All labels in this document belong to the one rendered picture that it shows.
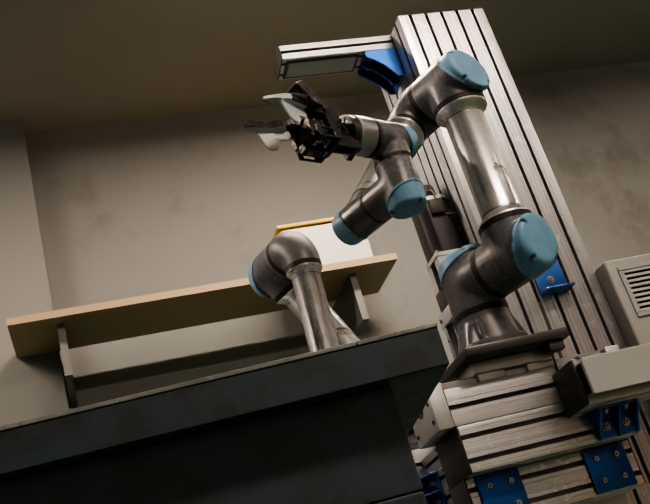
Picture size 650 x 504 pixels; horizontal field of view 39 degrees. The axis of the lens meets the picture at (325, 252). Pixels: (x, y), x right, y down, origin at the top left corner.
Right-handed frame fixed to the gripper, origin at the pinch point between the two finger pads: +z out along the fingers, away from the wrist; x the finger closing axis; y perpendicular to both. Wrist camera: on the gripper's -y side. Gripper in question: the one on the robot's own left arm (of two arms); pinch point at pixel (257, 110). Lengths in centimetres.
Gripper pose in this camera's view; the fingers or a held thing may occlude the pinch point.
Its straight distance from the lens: 163.9
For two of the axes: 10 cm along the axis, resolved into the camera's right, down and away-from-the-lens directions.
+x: -5.4, 5.9, 6.0
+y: 3.4, 8.1, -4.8
